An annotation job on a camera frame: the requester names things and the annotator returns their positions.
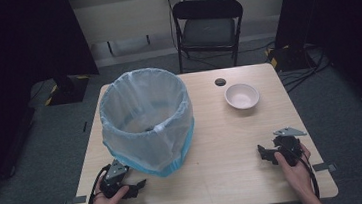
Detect person's right hand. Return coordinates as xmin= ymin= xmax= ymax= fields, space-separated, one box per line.
xmin=273 ymin=142 xmax=317 ymax=203

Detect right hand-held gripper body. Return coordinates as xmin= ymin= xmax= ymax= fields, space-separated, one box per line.
xmin=271 ymin=124 xmax=311 ymax=168

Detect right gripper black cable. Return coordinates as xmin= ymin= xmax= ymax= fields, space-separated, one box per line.
xmin=287 ymin=147 xmax=321 ymax=203

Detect black round cable grommet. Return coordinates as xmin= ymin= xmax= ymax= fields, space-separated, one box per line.
xmin=214 ymin=77 xmax=228 ymax=88

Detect black curtain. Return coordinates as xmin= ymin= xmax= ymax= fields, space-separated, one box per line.
xmin=271 ymin=0 xmax=362 ymax=134
xmin=0 ymin=0 xmax=113 ymax=204

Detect blue trash bin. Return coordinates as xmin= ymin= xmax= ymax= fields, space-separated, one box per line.
xmin=102 ymin=116 xmax=201 ymax=184

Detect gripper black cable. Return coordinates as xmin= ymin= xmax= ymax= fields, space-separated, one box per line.
xmin=83 ymin=163 xmax=116 ymax=204
xmin=287 ymin=147 xmax=321 ymax=203

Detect black floor cables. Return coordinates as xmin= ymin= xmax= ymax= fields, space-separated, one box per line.
xmin=276 ymin=44 xmax=334 ymax=94

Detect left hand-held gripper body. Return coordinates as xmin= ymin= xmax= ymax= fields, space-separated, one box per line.
xmin=97 ymin=157 xmax=133 ymax=201

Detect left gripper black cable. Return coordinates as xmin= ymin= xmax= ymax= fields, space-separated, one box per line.
xmin=83 ymin=163 xmax=116 ymax=204

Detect black stand base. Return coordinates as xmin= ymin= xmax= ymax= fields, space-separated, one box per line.
xmin=264 ymin=42 xmax=318 ymax=75
xmin=41 ymin=72 xmax=93 ymax=107

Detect black wall outlet cable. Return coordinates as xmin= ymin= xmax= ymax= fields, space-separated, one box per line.
xmin=164 ymin=0 xmax=187 ymax=63

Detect black folding chair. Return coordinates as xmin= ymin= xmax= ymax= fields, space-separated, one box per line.
xmin=170 ymin=0 xmax=250 ymax=75

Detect grey tape strip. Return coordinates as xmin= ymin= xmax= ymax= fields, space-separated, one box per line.
xmin=311 ymin=160 xmax=338 ymax=175
xmin=63 ymin=194 xmax=88 ymax=204

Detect white bowl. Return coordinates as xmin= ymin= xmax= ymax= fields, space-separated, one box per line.
xmin=222 ymin=80 xmax=262 ymax=113

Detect bin with blue-white liner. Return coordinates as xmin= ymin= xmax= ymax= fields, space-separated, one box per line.
xmin=95 ymin=63 xmax=200 ymax=180

